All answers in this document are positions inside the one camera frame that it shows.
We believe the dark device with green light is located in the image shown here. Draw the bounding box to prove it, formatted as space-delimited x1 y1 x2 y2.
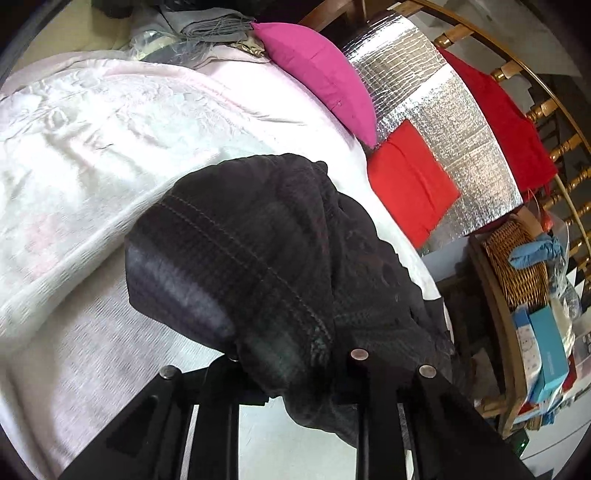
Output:
508 434 532 459

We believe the curved wooden shelf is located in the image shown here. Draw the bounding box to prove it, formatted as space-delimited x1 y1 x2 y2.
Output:
468 233 532 439

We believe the silver foil insulation mat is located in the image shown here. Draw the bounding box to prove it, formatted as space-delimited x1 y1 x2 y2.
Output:
342 11 525 257

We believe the white textured bedspread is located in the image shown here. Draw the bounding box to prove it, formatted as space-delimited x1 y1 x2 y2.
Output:
0 48 455 480

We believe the white board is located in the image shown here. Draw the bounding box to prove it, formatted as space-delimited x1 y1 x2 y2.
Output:
422 237 474 282

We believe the wooden spindle railing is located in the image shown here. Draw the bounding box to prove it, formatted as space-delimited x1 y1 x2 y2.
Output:
300 0 591 259

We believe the pink pillow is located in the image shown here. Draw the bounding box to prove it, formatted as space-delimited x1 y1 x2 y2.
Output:
252 21 377 149

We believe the dark quilted jacket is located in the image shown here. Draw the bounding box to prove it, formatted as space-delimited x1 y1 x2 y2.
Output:
124 153 476 450

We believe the clear plastic package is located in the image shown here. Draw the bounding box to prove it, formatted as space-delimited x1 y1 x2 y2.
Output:
129 30 208 65

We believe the light blue cardboard box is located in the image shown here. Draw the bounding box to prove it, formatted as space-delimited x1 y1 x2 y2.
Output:
529 305 571 407

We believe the gold patterned cloth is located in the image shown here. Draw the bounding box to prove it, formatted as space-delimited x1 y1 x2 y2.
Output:
231 39 271 63

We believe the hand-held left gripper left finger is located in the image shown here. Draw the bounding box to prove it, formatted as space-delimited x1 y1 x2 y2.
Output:
58 355 269 480

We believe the clear plastic bag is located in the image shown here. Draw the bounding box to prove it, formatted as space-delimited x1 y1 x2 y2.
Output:
545 217 585 324

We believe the red cloth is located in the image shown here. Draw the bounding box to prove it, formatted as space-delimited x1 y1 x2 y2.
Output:
436 46 559 197

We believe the wicker basket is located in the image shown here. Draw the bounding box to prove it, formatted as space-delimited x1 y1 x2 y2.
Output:
482 222 552 310

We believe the red-orange pillow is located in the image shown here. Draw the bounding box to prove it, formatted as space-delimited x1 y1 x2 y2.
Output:
367 119 462 249

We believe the light blue cloth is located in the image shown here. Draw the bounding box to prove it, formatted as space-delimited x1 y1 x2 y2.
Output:
508 233 566 271

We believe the white printed packet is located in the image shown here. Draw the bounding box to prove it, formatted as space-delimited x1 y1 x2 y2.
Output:
512 305 543 402

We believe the grey folded cloth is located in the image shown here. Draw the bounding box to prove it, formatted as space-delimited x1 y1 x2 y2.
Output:
157 9 257 47

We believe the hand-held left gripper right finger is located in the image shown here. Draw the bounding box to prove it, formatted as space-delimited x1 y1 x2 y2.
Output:
346 348 525 480

